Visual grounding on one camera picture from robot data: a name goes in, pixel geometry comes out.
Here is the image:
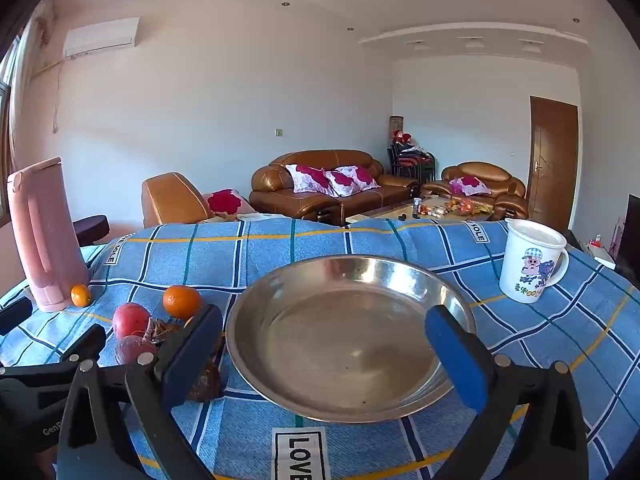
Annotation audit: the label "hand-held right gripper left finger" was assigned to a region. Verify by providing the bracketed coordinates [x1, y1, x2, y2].
[56, 304, 223, 480]

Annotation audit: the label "window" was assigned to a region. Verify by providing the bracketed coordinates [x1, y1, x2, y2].
[0, 35, 23, 226]

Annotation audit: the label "dark padded stool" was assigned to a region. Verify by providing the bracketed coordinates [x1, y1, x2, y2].
[72, 215, 110, 248]

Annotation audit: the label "brown wooden door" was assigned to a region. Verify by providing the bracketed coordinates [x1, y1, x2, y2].
[528, 96, 579, 233]

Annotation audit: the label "stainless steel bowl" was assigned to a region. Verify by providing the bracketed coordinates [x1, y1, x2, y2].
[225, 255, 477, 423]

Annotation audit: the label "white air conditioner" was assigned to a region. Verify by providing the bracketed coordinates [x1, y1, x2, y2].
[64, 17, 141, 58]

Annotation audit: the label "cluttered television stand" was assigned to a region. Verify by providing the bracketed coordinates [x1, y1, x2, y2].
[585, 237, 618, 267]

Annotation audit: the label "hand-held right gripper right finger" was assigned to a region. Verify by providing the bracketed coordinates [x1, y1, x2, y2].
[424, 304, 590, 480]

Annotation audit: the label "small white red floral pillow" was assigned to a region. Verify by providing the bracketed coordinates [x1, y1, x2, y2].
[448, 176, 492, 197]

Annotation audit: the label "pink red rose pillow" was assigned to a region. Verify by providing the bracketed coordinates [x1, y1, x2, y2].
[202, 188, 256, 218]

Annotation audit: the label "pink electric kettle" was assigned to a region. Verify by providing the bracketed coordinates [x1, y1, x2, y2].
[6, 156, 91, 313]

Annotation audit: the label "brown leather armchair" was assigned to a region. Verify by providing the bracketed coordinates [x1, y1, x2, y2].
[421, 161, 530, 222]

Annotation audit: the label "stacked dark chairs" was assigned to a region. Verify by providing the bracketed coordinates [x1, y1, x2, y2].
[387, 144, 436, 186]

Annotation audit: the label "black television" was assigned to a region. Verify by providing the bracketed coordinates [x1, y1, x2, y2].
[614, 195, 640, 281]

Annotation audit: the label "purple passion fruit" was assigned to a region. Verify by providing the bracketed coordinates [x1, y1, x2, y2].
[115, 336, 158, 367]

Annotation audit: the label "pile of snacks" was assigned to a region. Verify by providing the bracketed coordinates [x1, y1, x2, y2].
[422, 199, 493, 218]

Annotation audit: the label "brown leather sofa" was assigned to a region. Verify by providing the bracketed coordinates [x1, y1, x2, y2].
[249, 149, 421, 227]

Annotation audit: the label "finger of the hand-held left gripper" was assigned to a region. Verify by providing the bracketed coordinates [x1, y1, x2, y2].
[0, 297, 34, 336]
[57, 326, 107, 368]

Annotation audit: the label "blue plaid tablecloth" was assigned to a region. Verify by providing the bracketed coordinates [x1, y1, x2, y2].
[0, 214, 640, 480]

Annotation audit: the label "white cartoon print cup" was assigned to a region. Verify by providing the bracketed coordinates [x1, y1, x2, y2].
[499, 218, 571, 305]

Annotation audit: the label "red round radish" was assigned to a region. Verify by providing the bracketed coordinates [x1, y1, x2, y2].
[112, 303, 152, 339]

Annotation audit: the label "wooden coffee table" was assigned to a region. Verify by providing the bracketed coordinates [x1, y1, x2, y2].
[345, 197, 493, 226]

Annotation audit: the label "tan leather armchair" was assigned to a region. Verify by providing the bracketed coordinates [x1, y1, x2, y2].
[141, 172, 251, 230]

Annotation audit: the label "brown wrinkled fruit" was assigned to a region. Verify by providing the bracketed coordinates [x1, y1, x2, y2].
[145, 317, 183, 346]
[186, 350, 224, 403]

